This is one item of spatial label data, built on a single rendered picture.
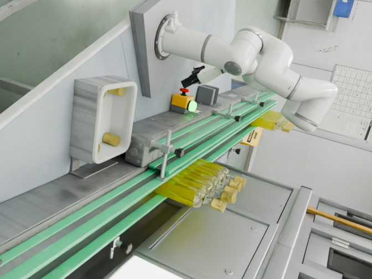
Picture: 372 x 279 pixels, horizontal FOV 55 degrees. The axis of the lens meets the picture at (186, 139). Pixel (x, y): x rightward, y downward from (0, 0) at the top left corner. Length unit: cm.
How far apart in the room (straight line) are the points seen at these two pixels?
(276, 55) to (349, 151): 605
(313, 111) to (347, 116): 579
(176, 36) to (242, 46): 22
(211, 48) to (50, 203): 65
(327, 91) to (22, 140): 87
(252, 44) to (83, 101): 54
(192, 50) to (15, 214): 70
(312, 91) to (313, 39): 581
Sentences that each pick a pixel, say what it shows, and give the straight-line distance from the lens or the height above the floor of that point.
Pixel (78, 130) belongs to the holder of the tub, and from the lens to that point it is 103.
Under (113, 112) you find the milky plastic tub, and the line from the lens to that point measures 114.
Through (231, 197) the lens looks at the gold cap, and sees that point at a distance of 119.
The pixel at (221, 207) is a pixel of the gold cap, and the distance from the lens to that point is 115.
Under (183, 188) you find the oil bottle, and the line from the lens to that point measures 117.
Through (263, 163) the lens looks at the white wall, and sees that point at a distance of 744.
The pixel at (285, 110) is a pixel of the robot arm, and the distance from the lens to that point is 133.
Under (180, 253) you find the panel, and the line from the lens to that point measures 114.
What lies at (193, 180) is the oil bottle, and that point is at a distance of 122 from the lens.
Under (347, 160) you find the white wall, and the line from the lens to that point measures 720.
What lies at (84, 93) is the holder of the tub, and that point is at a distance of 99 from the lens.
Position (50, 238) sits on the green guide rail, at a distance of 87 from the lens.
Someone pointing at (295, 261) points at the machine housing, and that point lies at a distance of 131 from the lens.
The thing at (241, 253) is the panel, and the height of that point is 125.
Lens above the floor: 139
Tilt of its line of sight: 21 degrees down
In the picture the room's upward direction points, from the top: 108 degrees clockwise
